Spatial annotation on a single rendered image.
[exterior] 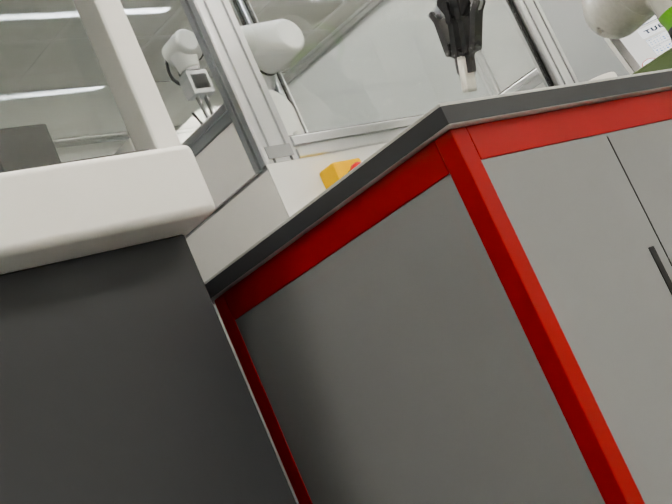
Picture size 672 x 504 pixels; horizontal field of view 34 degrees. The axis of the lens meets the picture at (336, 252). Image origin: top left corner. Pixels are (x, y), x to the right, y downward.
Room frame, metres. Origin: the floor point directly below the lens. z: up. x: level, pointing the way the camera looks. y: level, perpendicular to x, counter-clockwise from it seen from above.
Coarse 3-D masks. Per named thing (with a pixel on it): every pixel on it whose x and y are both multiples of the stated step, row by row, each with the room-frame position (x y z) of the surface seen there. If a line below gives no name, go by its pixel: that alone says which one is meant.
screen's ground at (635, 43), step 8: (648, 24) 2.77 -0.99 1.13; (656, 24) 2.76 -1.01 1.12; (640, 32) 2.77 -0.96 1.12; (648, 32) 2.75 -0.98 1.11; (656, 32) 2.74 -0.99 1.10; (624, 40) 2.77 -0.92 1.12; (632, 40) 2.76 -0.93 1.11; (640, 40) 2.75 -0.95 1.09; (632, 48) 2.74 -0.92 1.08; (640, 48) 2.73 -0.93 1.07; (648, 48) 2.72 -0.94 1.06; (640, 56) 2.71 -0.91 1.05; (648, 56) 2.70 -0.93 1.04; (656, 56) 2.69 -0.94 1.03
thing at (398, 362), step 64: (448, 128) 1.24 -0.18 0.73; (512, 128) 1.31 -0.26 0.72; (576, 128) 1.40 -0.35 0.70; (640, 128) 1.50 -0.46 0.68; (384, 192) 1.34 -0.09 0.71; (448, 192) 1.27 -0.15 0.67; (512, 192) 1.28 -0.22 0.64; (576, 192) 1.36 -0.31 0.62; (640, 192) 1.45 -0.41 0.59; (256, 256) 1.53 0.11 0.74; (320, 256) 1.45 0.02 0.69; (384, 256) 1.37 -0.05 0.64; (448, 256) 1.30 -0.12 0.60; (512, 256) 1.24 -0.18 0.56; (576, 256) 1.32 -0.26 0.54; (640, 256) 1.40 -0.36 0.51; (256, 320) 1.59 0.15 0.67; (320, 320) 1.49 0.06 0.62; (384, 320) 1.41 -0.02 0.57; (448, 320) 1.33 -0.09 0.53; (512, 320) 1.27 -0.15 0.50; (576, 320) 1.28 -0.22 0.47; (640, 320) 1.36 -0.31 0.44; (256, 384) 1.63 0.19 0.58; (320, 384) 1.53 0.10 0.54; (384, 384) 1.45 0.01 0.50; (448, 384) 1.37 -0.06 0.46; (512, 384) 1.30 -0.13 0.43; (576, 384) 1.24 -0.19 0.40; (640, 384) 1.32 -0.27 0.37; (320, 448) 1.58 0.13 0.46; (384, 448) 1.48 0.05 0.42; (448, 448) 1.40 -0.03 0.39; (512, 448) 1.33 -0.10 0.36; (576, 448) 1.26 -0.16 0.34; (640, 448) 1.28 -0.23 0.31
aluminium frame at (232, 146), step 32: (192, 0) 1.84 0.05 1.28; (224, 0) 1.88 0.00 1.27; (512, 0) 2.48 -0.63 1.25; (224, 32) 1.86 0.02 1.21; (544, 32) 2.50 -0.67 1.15; (224, 64) 1.83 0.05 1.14; (256, 64) 1.88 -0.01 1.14; (544, 64) 2.48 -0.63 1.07; (224, 96) 1.85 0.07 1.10; (256, 96) 1.86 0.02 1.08; (224, 128) 1.88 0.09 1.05; (256, 128) 1.84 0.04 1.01; (352, 128) 1.99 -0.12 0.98; (384, 128) 2.05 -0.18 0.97; (224, 160) 1.91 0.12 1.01; (256, 160) 1.85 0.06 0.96; (288, 160) 1.87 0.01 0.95; (224, 192) 1.93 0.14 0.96
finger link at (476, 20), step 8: (472, 8) 1.99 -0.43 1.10; (472, 16) 2.00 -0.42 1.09; (480, 16) 2.00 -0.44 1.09; (472, 24) 2.00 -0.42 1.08; (480, 24) 2.01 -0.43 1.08; (472, 32) 2.01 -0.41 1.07; (480, 32) 2.02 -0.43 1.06; (472, 40) 2.01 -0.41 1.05; (480, 40) 2.02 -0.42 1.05; (472, 48) 2.02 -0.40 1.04; (480, 48) 2.03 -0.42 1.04
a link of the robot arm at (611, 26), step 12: (588, 0) 2.15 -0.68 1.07; (600, 0) 2.12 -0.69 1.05; (612, 0) 2.09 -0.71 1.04; (588, 12) 2.16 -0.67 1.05; (600, 12) 2.13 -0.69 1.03; (612, 12) 2.11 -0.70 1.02; (624, 12) 2.10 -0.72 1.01; (588, 24) 2.18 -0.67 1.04; (600, 24) 2.15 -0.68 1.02; (612, 24) 2.14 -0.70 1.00; (624, 24) 2.13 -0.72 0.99; (636, 24) 2.13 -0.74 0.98; (612, 36) 2.17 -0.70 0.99; (624, 36) 2.18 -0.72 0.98
